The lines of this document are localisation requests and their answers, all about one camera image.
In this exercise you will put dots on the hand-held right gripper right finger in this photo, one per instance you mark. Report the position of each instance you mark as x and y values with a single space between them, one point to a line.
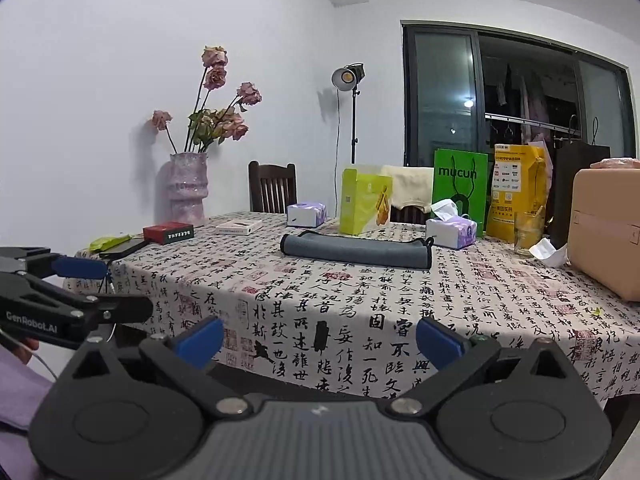
439 342

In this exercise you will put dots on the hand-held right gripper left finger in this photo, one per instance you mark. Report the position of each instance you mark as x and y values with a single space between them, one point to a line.
201 344

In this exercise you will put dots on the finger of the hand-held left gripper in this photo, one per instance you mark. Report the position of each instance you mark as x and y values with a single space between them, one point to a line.
122 309
80 267

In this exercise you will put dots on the grey towel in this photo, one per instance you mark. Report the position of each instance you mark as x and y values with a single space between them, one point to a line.
352 251

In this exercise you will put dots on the green packet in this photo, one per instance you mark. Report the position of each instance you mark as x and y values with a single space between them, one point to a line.
106 243

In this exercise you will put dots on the black phone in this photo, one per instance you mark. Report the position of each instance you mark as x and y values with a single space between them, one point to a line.
125 248

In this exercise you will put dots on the calligraphy printed tablecloth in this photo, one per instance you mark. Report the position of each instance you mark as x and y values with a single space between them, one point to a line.
380 305

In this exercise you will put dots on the red box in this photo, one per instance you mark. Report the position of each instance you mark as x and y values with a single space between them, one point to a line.
167 232

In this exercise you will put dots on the person's purple clothing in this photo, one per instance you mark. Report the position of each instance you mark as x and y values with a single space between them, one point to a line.
20 410

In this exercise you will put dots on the purple tissue pack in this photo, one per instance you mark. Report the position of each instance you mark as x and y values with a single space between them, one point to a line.
305 215
452 232

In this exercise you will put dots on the white flat box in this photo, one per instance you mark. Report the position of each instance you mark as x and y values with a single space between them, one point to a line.
239 226

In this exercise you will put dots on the dark wooden chair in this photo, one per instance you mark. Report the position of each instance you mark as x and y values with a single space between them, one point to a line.
272 187
407 216

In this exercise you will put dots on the pink ribbed vase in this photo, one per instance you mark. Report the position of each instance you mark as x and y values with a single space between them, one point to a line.
187 190

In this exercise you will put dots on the clear drinking glass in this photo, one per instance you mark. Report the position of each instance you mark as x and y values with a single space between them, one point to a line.
527 235

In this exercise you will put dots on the white paper receipt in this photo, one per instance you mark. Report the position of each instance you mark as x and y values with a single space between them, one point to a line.
547 252

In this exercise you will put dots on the green paper bag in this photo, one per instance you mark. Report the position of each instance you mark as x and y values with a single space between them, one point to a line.
460 190

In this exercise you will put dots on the yellow-green cardboard box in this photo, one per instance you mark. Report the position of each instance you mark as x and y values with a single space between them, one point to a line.
365 205

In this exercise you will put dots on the cream cloth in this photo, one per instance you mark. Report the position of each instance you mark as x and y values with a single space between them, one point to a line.
412 185

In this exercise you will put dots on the yellow paper bag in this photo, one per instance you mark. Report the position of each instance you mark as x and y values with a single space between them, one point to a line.
515 185

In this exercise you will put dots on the dried pink roses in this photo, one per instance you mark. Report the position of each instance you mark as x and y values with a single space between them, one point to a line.
217 122

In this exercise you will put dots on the beige case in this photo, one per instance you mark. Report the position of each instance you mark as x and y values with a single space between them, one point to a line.
607 235

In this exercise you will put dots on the black paper bag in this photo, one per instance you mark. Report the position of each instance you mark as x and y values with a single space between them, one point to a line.
575 185

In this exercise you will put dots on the dark sliding glass door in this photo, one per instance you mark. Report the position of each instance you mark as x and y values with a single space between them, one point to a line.
445 95

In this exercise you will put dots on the hanging clothes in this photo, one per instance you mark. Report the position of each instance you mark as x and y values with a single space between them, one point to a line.
525 105

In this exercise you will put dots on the pink item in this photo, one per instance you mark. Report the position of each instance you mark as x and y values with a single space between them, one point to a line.
617 163

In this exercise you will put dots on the studio light on stand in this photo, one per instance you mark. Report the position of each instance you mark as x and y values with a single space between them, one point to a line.
347 76

